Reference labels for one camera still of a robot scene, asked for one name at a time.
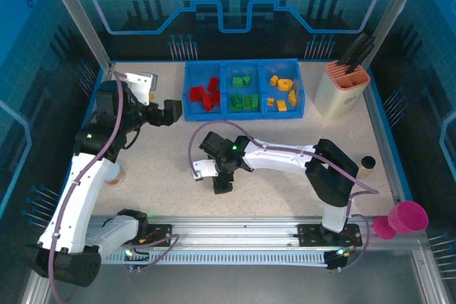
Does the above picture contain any small jar black lid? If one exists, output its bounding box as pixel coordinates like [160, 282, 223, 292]
[356, 155, 377, 179]

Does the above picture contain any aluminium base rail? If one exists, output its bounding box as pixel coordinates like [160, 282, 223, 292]
[42, 214, 428, 248]

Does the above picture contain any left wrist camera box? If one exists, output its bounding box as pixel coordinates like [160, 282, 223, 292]
[124, 71, 159, 105]

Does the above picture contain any cream knife block pink top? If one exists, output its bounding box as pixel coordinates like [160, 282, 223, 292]
[313, 60, 371, 120]

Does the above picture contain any black handled knife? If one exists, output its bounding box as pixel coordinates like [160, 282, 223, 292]
[347, 37, 377, 69]
[337, 33, 368, 66]
[352, 46, 377, 71]

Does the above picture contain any aluminium side rail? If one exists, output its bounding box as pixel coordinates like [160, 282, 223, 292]
[21, 275, 54, 304]
[411, 239, 450, 304]

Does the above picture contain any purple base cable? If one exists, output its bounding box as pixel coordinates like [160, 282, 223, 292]
[124, 234, 181, 273]
[334, 213, 372, 273]

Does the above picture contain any large magenta cup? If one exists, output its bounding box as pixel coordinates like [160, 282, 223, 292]
[388, 201, 429, 234]

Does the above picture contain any orange tin can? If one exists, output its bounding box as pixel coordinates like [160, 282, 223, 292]
[106, 163, 127, 187]

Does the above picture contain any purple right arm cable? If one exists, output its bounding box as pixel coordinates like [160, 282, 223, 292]
[187, 120, 380, 219]

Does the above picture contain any small magenta cup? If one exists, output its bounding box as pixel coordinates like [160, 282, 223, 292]
[373, 215, 397, 241]

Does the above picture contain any aluminium frame post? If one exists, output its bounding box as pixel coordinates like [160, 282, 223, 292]
[365, 0, 430, 70]
[38, 0, 115, 72]

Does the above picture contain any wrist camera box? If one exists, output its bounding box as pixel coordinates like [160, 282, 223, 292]
[124, 71, 159, 105]
[192, 159, 219, 180]

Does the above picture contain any blue table rim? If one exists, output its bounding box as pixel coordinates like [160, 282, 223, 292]
[51, 58, 414, 221]

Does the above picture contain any slotted cable duct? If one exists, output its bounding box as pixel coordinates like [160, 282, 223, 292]
[106, 249, 331, 266]

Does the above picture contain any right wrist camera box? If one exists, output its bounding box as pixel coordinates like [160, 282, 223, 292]
[192, 159, 219, 180]

